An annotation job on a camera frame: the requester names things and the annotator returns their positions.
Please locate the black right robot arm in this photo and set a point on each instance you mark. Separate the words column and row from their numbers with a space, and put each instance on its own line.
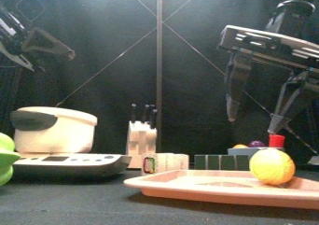
column 289, row 14

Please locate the red toy cylinder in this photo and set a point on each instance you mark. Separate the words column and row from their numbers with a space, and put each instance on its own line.
column 276, row 141

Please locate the purple toy ball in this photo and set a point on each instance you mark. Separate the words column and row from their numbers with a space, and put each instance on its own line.
column 256, row 144

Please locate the orange toy ball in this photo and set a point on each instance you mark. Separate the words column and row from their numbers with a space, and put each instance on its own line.
column 239, row 146

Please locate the yellow toy lemon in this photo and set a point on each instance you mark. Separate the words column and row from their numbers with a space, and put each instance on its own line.
column 271, row 168

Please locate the dark green toy block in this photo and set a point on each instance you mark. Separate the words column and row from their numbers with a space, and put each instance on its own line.
column 220, row 162

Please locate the white toy sushi roll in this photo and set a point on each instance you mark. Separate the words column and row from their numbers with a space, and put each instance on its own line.
column 169, row 162

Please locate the white toy knife block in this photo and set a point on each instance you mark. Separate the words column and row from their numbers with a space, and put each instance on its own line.
column 140, row 144

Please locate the green toy pepper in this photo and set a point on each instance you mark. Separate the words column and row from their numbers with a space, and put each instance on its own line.
column 5, row 160

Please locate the pink plastic tray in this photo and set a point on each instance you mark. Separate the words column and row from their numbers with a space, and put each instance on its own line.
column 199, row 188

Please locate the white kitchen scale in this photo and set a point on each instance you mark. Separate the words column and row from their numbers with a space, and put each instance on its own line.
column 82, row 165

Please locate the grey vertical frame pole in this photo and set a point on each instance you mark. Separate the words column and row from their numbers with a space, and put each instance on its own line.
column 159, row 79

